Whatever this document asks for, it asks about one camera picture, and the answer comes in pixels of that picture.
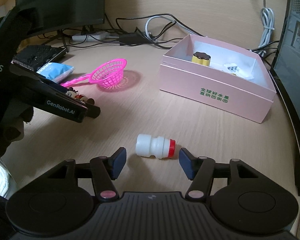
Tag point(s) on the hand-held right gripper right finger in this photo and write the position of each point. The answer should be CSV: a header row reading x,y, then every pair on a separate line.
x,y
186,163

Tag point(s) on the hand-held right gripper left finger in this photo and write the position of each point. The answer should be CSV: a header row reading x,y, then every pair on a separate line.
x,y
118,162

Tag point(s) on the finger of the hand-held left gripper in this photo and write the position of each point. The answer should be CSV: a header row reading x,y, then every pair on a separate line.
x,y
93,112
40,80

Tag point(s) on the small figurine toy red cap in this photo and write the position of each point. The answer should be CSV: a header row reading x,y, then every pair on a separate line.
x,y
77,96

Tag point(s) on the white bottle red cap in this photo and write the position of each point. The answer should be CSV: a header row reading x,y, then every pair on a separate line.
x,y
150,147

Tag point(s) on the pink cardboard box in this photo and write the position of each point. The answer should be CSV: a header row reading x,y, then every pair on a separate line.
x,y
215,100

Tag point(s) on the yellow pudding toy brown top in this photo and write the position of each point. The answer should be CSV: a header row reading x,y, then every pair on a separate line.
x,y
201,58

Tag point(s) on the wooden desktop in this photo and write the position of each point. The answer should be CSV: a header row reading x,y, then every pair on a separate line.
x,y
140,110

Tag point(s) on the person's left hand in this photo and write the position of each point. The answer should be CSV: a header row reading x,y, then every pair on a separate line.
x,y
15,121

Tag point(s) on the blue and white packet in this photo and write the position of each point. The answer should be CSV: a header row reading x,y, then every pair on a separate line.
x,y
57,70

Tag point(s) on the black flat device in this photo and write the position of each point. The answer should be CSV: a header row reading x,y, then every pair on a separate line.
x,y
37,55

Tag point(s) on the pink plastic strainer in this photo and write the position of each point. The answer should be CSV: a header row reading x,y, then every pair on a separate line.
x,y
107,77

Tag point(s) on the white power strip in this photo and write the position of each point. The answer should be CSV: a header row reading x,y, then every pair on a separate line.
x,y
90,36

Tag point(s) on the black computer monitor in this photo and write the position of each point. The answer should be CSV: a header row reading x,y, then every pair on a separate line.
x,y
65,2

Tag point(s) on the black power adapter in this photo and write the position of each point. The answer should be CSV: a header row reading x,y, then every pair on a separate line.
x,y
131,39

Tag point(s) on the black curved monitor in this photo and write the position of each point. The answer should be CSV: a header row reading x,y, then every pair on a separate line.
x,y
298,35

